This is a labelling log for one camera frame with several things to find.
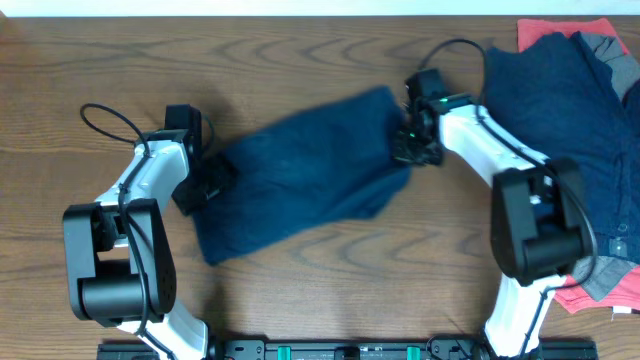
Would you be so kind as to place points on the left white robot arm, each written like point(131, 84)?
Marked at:
point(120, 269)

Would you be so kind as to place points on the grey garment on pile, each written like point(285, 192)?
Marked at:
point(609, 272)

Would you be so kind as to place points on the navy blue shorts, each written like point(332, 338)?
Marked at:
point(326, 164)

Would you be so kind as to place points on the red garment on pile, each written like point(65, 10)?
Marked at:
point(528, 32)

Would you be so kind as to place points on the navy garment on pile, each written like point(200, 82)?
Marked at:
point(558, 99)

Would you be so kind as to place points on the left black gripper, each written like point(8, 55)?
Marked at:
point(223, 181)

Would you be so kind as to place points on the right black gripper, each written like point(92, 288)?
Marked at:
point(401, 152)

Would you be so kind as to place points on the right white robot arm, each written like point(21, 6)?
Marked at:
point(539, 228)

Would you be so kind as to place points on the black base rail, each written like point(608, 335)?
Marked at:
point(360, 350)

